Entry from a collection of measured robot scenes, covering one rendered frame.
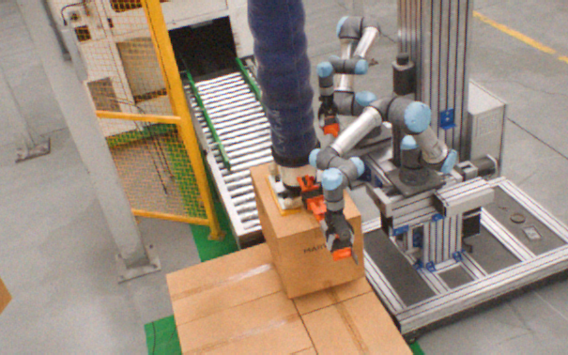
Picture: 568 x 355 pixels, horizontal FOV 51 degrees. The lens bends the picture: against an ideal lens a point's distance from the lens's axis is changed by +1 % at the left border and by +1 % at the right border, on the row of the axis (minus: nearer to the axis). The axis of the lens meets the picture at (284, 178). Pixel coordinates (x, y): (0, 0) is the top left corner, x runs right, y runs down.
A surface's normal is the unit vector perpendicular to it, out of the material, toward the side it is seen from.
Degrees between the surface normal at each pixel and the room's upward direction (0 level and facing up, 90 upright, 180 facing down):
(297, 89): 99
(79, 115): 90
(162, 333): 0
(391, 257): 0
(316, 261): 90
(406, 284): 0
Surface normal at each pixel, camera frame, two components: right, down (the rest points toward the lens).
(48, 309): -0.14, -0.80
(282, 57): -0.11, 0.33
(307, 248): 0.26, 0.55
